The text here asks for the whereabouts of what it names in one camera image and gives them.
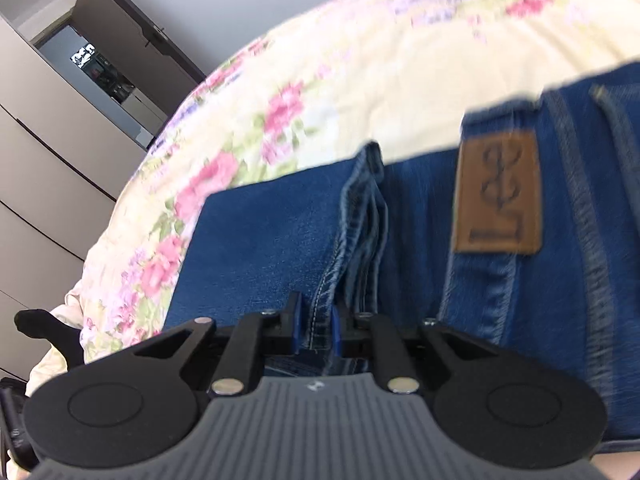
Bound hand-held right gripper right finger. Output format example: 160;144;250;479
330;304;502;395

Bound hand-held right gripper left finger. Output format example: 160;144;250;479
132;291;304;395

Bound blue denim pants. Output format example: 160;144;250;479
162;60;640;456

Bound person's black sock foot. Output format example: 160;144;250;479
14;309;85;367

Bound grey-beige wardrobe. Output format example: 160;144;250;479
0;12;148;386

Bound floral bed blanket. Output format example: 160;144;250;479
25;0;640;397

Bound doorway shelf unit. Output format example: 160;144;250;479
36;25;157;150

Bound brown door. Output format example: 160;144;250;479
70;0;207;128

